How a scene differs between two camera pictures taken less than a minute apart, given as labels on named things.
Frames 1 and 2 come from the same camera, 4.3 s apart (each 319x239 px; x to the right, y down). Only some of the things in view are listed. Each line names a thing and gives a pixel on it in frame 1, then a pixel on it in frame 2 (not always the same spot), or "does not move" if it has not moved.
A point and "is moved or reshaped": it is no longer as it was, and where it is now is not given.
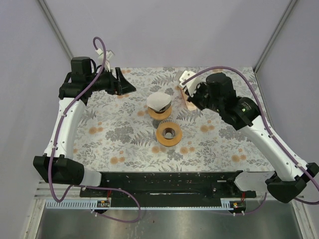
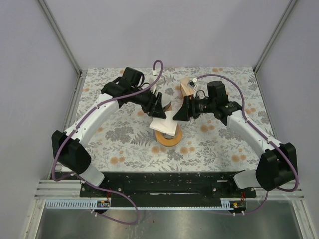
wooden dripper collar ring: [160, 115] is moved or reshaped
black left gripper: [118, 85] to [157, 111]
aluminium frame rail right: [286, 14] does not move
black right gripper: [194, 100] to [189, 103]
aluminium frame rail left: [43, 4] does not move
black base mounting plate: [168, 189] does not move
